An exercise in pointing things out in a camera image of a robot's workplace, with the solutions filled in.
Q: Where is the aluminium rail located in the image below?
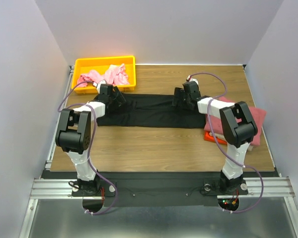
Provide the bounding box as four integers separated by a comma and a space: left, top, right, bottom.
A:
30, 177, 295, 200
44, 65, 75, 171

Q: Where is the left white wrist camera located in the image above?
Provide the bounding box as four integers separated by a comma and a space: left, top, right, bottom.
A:
93, 80, 107, 91

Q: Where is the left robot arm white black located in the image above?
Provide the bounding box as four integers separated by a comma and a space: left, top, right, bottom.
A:
55, 83, 126, 196

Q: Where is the right silver knob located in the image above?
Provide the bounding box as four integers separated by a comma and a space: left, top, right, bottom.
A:
204, 183, 212, 192

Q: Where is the yellow plastic bin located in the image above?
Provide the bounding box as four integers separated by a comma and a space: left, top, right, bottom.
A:
71, 56, 136, 94

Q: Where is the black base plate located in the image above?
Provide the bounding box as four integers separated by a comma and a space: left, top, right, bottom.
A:
41, 171, 281, 208

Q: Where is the left white knob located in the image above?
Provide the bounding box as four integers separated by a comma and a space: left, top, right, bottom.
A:
109, 185, 116, 192

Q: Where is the pink crumpled t shirt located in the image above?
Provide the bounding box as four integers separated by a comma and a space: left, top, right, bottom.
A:
77, 64, 129, 87

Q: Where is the folded dusty red t shirt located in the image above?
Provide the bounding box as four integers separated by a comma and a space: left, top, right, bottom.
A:
204, 106, 266, 150

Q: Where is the folded orange t shirt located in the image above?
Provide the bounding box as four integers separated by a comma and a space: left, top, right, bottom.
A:
204, 130, 228, 145

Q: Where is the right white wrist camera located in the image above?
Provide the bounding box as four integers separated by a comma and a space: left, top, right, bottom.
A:
186, 75, 199, 85

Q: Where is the black t shirt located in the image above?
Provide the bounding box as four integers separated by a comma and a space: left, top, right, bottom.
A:
97, 93, 206, 128

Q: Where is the aluminium front rail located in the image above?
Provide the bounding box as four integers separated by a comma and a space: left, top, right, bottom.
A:
30, 177, 295, 200

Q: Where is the aluminium left side rail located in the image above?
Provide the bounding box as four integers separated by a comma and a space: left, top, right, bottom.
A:
44, 65, 75, 171

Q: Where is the electronics board with leds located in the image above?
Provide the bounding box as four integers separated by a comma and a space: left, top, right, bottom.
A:
220, 198, 239, 209

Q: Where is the folded cream t shirt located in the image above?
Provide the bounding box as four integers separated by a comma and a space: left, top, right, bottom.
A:
208, 130, 254, 152

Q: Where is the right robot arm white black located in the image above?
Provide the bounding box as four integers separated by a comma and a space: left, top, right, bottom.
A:
172, 81, 258, 193

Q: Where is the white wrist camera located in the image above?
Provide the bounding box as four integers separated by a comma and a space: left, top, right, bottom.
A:
186, 75, 199, 85
93, 80, 107, 91

